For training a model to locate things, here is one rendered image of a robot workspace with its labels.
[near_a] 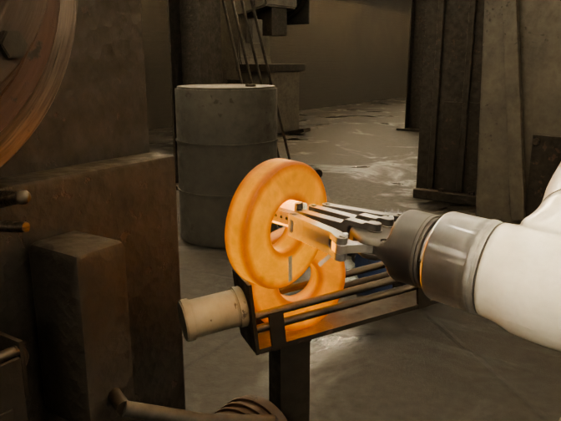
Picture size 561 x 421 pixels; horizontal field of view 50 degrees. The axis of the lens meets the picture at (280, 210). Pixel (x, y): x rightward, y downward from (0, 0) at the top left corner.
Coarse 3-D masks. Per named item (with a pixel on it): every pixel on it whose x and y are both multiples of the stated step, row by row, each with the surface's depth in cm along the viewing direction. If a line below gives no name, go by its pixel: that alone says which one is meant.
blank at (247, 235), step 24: (264, 168) 68; (288, 168) 69; (240, 192) 67; (264, 192) 66; (288, 192) 70; (312, 192) 73; (240, 216) 66; (264, 216) 67; (240, 240) 66; (264, 240) 68; (288, 240) 74; (240, 264) 67; (264, 264) 69; (288, 264) 72
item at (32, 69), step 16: (48, 0) 61; (48, 16) 61; (48, 32) 61; (32, 48) 60; (48, 48) 62; (32, 64) 60; (16, 80) 59; (32, 80) 61; (0, 96) 58; (16, 96) 59; (0, 112) 58; (16, 112) 60; (0, 128) 58
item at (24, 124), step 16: (64, 0) 64; (64, 16) 65; (64, 32) 65; (64, 48) 65; (48, 64) 64; (64, 64) 65; (48, 80) 64; (32, 96) 63; (48, 96) 64; (32, 112) 63; (16, 128) 62; (32, 128) 63; (0, 144) 60; (16, 144) 62; (0, 160) 61
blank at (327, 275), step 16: (272, 240) 85; (320, 256) 88; (320, 272) 88; (336, 272) 89; (256, 288) 85; (304, 288) 91; (320, 288) 89; (336, 288) 90; (256, 304) 86; (272, 304) 86; (320, 304) 90; (320, 320) 90
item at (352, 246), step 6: (348, 240) 61; (336, 246) 59; (342, 246) 59; (348, 246) 59; (354, 246) 59; (360, 246) 60; (366, 246) 60; (372, 246) 60; (336, 252) 59; (342, 252) 59; (348, 252) 59; (354, 252) 60; (360, 252) 60; (366, 252) 60; (372, 252) 60
